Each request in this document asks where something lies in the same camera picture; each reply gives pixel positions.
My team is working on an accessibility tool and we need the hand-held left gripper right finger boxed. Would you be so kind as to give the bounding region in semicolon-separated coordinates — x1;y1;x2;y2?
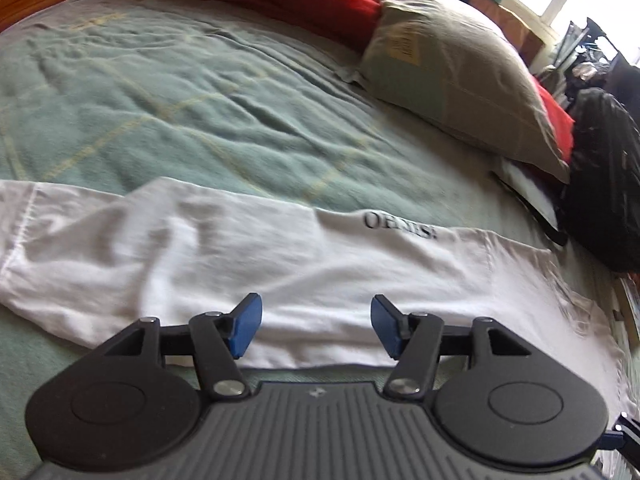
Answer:
370;294;531;401

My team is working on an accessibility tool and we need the white printed t-shirt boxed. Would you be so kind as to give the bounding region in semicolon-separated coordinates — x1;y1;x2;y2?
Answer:
0;176;626;411

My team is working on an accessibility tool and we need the blue paperback book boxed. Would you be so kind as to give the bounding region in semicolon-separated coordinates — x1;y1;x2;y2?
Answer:
611;274;640;346

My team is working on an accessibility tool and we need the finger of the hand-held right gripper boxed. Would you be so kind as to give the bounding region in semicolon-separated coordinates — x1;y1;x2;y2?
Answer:
602;412;640;461

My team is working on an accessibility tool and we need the cardboard box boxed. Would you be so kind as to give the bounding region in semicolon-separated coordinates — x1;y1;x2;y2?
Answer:
470;0;546;68

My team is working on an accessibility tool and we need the black backpack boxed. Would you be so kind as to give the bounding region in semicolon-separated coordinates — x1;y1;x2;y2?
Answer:
492;87;640;273

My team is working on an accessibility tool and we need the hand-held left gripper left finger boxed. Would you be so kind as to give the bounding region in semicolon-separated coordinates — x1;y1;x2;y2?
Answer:
102;292;263;401

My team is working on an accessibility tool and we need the grey pillow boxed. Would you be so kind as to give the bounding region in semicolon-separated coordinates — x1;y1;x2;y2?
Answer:
357;0;573;183

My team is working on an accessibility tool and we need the red pillow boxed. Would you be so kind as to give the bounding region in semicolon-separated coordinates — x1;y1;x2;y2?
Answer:
535;80;576;163

